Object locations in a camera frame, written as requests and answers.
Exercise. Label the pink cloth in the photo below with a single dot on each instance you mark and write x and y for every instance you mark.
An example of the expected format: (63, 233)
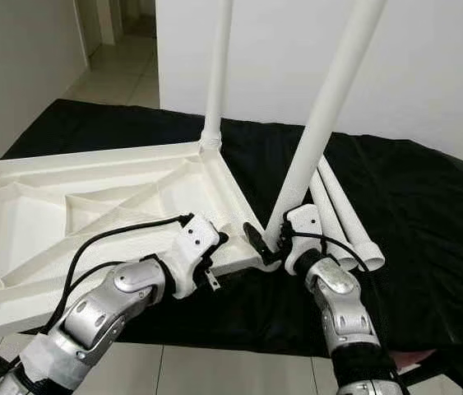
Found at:
(412, 358)

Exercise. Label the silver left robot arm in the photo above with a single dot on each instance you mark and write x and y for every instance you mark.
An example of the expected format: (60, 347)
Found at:
(99, 317)

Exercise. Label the white door frame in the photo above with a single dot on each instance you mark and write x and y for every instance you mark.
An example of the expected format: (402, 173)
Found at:
(105, 20)

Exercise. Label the white plastic children table top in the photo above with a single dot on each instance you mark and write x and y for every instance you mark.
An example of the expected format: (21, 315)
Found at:
(50, 222)

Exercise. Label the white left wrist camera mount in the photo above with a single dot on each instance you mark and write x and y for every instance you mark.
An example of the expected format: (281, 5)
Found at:
(194, 243)

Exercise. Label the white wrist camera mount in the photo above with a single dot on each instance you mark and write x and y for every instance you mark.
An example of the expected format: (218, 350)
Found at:
(194, 243)
(305, 226)

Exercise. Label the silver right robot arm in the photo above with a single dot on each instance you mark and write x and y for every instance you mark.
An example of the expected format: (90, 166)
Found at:
(342, 304)

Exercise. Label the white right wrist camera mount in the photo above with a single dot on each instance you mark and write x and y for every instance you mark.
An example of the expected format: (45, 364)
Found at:
(305, 226)

